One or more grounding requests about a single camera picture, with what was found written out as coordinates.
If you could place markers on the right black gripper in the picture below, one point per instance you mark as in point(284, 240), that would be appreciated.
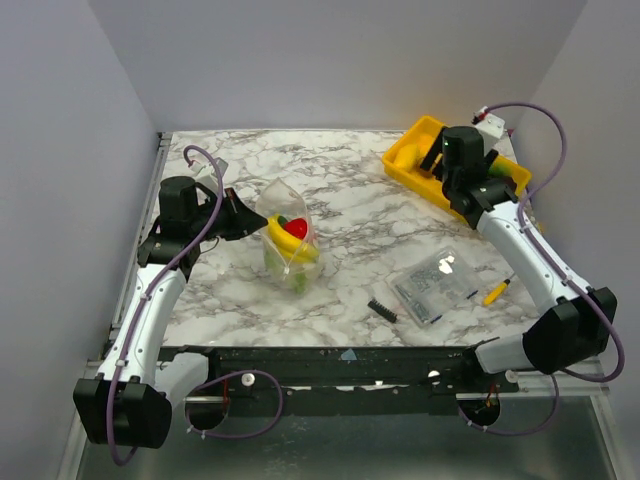
point(432, 158)

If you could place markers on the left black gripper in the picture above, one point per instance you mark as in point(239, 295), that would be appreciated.
point(244, 220)

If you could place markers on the yellow toy banana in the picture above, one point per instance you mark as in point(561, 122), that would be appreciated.
point(289, 246)

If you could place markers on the clear zip top bag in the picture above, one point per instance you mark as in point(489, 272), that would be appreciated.
point(278, 198)

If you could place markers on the white toy cauliflower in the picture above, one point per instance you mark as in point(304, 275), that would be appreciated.
point(297, 277)

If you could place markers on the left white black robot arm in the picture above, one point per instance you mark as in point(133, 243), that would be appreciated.
point(128, 402)

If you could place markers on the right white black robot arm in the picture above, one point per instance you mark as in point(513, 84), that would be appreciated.
point(575, 320)

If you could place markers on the clear bag of screws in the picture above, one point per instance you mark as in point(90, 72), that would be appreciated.
point(435, 285)

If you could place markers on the green yellow toy mango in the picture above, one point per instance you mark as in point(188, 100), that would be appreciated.
point(501, 168)

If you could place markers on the small yellow object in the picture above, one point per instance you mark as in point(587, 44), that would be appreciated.
point(492, 296)

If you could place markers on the black comb-like part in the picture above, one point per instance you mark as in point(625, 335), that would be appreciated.
point(382, 311)

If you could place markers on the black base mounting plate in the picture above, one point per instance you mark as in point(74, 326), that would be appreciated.
point(341, 381)

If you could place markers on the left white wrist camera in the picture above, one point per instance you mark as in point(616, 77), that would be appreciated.
point(205, 174)

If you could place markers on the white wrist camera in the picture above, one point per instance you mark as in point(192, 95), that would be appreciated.
point(205, 174)
point(491, 127)

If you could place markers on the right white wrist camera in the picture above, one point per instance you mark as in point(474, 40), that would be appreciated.
point(491, 127)

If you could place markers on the aluminium extrusion rail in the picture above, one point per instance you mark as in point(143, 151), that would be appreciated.
point(536, 384)

